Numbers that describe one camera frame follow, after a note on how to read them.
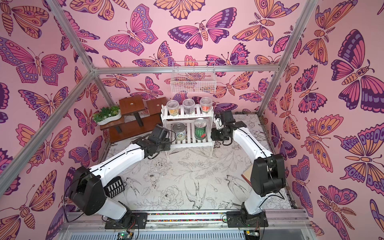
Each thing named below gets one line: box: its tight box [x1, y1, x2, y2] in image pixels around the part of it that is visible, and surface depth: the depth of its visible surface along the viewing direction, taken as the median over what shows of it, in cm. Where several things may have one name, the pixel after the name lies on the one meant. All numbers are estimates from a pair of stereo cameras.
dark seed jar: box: [182, 98, 196, 115], surface depth 83 cm
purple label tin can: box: [173, 122, 186, 142], surface depth 88 cm
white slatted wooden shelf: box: [160, 104, 215, 159], surface depth 88 cm
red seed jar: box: [200, 96, 212, 113], surface depth 83 cm
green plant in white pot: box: [93, 105, 122, 126], surface depth 94 cm
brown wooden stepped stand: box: [100, 95, 167, 143], surface depth 108 cm
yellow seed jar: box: [166, 99, 180, 116], surface depth 81 cm
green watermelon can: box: [194, 117, 208, 140], surface depth 86 cm
